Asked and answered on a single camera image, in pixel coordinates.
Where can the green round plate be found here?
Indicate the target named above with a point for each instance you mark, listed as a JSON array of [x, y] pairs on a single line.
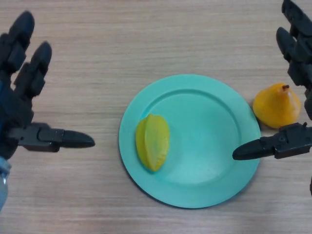
[[207, 151]]

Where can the orange yellow pear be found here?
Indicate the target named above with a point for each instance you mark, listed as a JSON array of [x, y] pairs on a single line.
[[276, 107]]

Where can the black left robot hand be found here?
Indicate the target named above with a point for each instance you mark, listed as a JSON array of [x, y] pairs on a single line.
[[17, 107]]

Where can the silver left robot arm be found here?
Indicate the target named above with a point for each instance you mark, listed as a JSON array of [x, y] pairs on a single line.
[[3, 185]]

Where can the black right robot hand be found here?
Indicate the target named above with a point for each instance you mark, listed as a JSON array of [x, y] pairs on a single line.
[[290, 142]]

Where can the yellow starfruit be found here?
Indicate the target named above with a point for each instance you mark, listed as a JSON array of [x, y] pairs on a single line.
[[153, 143]]

